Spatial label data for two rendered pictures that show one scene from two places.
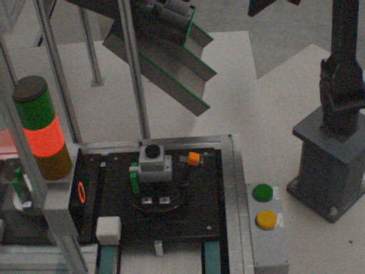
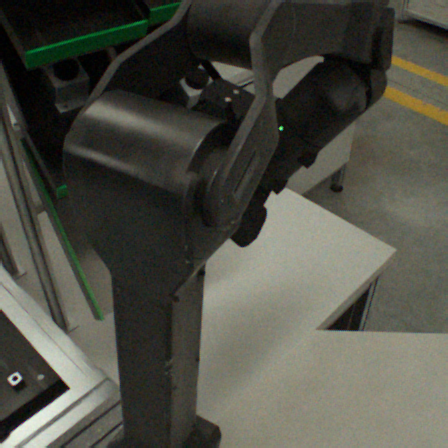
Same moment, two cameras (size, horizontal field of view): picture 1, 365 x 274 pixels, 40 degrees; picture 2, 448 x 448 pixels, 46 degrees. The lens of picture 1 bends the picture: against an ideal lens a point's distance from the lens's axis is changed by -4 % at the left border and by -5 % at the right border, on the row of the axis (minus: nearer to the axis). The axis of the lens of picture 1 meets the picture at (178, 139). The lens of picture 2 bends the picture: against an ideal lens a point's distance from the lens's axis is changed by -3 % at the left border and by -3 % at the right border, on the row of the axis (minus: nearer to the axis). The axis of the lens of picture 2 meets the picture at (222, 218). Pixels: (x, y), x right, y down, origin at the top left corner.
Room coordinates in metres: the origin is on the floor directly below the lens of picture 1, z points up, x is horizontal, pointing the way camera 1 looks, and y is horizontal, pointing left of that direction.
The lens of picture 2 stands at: (0.66, -0.48, 1.57)
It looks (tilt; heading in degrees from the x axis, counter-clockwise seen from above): 41 degrees down; 40
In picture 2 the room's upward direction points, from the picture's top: straight up
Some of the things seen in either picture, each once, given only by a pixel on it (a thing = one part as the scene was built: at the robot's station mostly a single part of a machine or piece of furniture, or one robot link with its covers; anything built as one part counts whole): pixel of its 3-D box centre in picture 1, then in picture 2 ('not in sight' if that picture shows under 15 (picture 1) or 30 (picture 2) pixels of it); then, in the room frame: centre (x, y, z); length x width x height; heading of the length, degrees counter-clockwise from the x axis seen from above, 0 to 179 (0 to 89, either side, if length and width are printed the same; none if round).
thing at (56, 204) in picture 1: (50, 153); not in sight; (0.52, 0.18, 1.29); 0.12 x 0.05 x 0.25; 176
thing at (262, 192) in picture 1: (263, 193); not in sight; (0.67, -0.16, 0.96); 0.04 x 0.04 x 0.02
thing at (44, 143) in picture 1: (43, 131); not in sight; (0.52, 0.18, 1.33); 0.05 x 0.05 x 0.05
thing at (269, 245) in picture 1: (266, 229); not in sight; (0.60, -0.16, 0.93); 0.21 x 0.07 x 0.06; 176
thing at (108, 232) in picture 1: (109, 230); not in sight; (0.62, 0.16, 0.97); 0.05 x 0.05 x 0.04; 86
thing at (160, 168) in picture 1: (149, 162); not in sight; (0.71, 0.06, 1.06); 0.08 x 0.04 x 0.07; 86
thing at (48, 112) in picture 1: (33, 104); not in sight; (0.52, 0.18, 1.38); 0.05 x 0.05 x 0.05
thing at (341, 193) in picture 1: (333, 160); not in sight; (0.74, -0.34, 0.96); 0.15 x 0.15 x 0.20; 37
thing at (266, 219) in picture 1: (266, 220); not in sight; (0.60, -0.16, 0.96); 0.04 x 0.04 x 0.02
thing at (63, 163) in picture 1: (51, 156); not in sight; (0.52, 0.18, 1.28); 0.05 x 0.05 x 0.05
